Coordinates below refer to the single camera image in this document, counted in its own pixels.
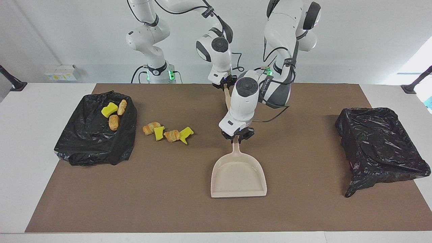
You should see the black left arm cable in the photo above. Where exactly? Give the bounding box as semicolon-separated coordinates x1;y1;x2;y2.
253;37;301;123

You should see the black camera stand base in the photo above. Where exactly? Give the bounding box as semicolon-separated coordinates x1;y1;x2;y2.
401;66;432;94
0;65;27;91

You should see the black trash bag bin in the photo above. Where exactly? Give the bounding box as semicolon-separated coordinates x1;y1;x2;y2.
335;107;431;198
54;90;138;166

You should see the beige plastic dustpan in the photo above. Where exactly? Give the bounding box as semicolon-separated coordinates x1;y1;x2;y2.
211;138;267;198

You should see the brown table mat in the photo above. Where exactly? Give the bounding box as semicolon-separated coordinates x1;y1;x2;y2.
25;83;432;233

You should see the black right arm base cable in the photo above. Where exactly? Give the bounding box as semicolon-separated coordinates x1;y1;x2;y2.
131;66;149;84

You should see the white wall socket box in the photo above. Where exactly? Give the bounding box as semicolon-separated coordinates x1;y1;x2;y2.
45;65;81;81

